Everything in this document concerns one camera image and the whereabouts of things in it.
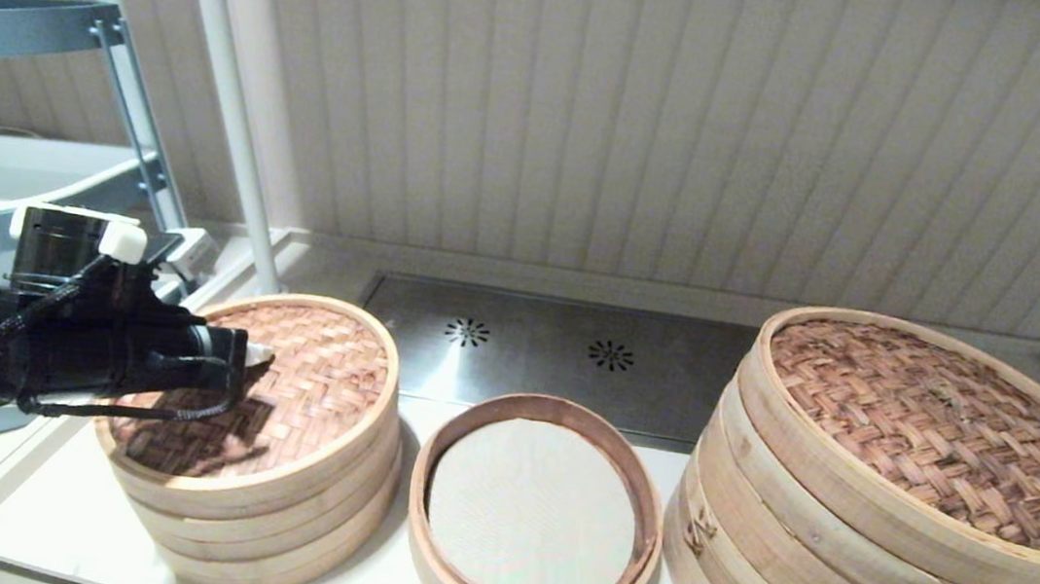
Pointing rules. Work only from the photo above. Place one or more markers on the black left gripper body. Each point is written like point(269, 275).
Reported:
point(112, 348)

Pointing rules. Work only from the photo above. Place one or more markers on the black wrist camera white caps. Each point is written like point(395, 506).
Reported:
point(70, 241)

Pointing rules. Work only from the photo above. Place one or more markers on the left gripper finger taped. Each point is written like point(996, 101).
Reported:
point(258, 356)

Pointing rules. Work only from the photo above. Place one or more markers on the white cloth steamer liner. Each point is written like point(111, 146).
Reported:
point(533, 519)

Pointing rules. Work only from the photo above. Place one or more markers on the grey metal rack frame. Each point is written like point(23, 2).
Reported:
point(11, 28)

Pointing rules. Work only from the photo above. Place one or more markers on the large woven bamboo steamer lid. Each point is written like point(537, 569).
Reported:
point(935, 428)

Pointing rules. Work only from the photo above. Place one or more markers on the steel drain plate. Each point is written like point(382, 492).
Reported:
point(552, 354)

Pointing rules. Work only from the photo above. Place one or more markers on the small woven bamboo lid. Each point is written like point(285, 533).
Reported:
point(302, 404)

